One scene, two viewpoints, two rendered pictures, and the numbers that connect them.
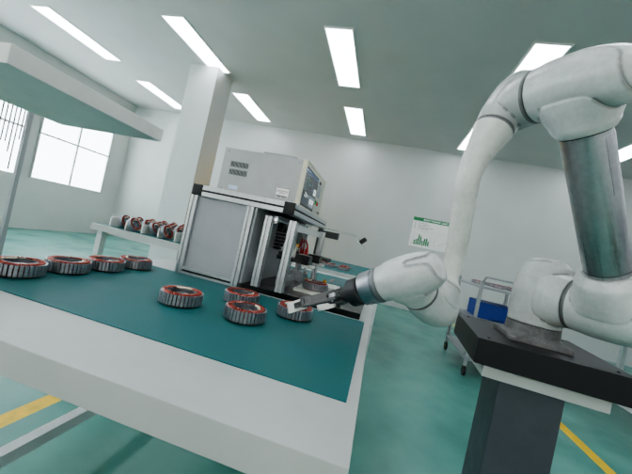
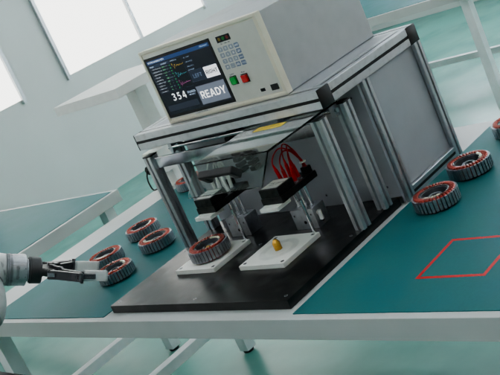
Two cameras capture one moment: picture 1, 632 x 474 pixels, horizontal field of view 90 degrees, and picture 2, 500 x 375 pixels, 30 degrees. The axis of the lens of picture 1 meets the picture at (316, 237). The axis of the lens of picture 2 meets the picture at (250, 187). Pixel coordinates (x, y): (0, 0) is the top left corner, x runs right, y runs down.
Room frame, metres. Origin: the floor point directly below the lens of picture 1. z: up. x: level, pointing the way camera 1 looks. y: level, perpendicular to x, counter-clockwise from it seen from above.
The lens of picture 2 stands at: (2.86, -1.83, 1.50)
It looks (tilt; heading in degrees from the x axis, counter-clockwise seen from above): 14 degrees down; 126
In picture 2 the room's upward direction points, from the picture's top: 24 degrees counter-clockwise
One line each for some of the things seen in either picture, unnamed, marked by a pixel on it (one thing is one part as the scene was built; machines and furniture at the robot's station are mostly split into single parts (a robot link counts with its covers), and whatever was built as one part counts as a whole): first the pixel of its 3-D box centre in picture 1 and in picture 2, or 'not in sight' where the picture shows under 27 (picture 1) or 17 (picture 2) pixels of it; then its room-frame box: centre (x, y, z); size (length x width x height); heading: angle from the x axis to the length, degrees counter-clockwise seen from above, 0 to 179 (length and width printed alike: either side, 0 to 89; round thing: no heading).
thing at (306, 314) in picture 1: (294, 310); (115, 271); (0.97, 0.01, 0.77); 0.11 x 0.11 x 0.04
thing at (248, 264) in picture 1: (276, 246); (281, 158); (1.55, 0.18, 0.92); 0.66 x 0.01 x 0.30; 168
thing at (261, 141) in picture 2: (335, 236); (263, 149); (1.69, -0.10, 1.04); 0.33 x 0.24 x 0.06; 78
